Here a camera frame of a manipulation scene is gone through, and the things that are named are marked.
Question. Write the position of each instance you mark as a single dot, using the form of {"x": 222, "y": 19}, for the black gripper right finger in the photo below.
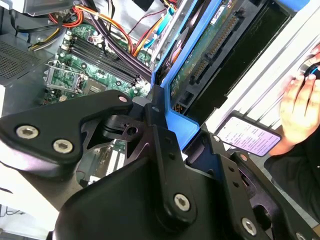
{"x": 232, "y": 180}

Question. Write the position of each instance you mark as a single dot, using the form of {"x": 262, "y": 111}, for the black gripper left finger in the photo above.
{"x": 50, "y": 125}

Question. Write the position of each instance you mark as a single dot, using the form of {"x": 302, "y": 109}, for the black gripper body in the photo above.
{"x": 120, "y": 207}

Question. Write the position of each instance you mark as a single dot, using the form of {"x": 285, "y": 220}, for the hard disk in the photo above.
{"x": 200, "y": 62}

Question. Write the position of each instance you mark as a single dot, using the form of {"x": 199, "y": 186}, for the round black blue-ringed tool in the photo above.
{"x": 308, "y": 67}

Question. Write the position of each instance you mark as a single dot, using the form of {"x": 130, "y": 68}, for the person's bare hand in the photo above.
{"x": 297, "y": 112}

